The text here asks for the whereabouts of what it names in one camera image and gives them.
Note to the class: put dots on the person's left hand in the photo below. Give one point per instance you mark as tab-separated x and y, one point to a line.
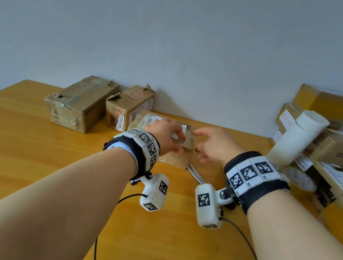
161	135

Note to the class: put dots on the wristband with marker tiles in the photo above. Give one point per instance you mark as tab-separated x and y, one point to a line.
253	180
142	148

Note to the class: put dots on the clear packing tape roll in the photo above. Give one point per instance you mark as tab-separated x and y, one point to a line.
302	180

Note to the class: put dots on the black tape dispenser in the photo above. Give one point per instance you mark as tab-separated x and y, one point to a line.
325	192

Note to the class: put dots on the person's left forearm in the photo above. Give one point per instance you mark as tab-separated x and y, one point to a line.
48	203

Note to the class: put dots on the left wristband with marker tiles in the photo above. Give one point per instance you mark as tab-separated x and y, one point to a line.
142	148

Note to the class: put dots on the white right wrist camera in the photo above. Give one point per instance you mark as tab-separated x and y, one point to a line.
207	207

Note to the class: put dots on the person's right forearm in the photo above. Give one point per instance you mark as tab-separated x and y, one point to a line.
298	242

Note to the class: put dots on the person's left fingers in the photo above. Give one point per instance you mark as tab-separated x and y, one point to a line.
178	133

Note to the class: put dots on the metal scissors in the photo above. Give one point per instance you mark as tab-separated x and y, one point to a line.
196	174

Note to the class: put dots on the white plastic tube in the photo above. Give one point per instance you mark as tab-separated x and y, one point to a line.
296	140

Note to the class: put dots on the person's right hand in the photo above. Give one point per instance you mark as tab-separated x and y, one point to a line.
222	147

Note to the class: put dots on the cardboard box with red writing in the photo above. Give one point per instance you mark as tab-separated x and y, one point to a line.
286	118

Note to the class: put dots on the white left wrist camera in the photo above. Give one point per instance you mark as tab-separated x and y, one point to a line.
155	194

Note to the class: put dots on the brown cardboard package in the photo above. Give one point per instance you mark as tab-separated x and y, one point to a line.
183	156

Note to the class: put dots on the right wristband with marker tiles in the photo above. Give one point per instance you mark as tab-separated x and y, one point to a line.
253	180

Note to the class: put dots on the small red-printed cardboard box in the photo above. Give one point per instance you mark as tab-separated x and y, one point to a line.
127	106

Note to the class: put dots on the plain yellow-brown cardboard box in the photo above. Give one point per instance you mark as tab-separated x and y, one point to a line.
326	104

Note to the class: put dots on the cardboard box with black logo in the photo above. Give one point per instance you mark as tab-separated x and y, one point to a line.
339	148

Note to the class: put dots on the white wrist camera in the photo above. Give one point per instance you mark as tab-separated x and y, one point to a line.
207	207
155	194

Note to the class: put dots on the person's right thumb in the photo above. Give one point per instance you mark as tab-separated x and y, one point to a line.
205	158

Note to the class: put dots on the large taped cardboard box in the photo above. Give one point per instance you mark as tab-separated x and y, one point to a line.
77	103

